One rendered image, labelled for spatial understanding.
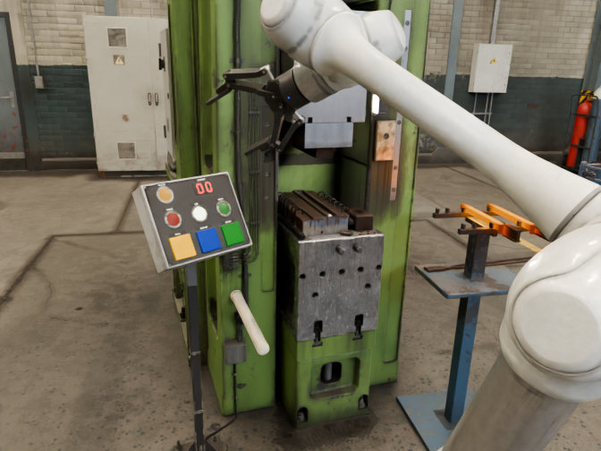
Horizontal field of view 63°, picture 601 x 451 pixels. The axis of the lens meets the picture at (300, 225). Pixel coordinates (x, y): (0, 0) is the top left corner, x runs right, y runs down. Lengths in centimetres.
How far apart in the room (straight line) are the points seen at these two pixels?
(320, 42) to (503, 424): 57
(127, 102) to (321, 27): 649
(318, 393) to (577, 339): 191
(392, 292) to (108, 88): 550
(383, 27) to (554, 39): 893
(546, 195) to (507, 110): 867
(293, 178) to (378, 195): 45
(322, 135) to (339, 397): 119
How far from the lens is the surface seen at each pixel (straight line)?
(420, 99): 75
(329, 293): 207
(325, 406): 238
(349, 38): 77
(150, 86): 714
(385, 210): 229
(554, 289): 53
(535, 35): 958
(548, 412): 67
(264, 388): 246
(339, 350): 223
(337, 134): 195
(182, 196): 169
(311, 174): 246
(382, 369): 267
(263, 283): 218
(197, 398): 210
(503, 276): 227
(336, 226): 204
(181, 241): 163
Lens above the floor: 158
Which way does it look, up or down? 18 degrees down
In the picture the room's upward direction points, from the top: 1 degrees clockwise
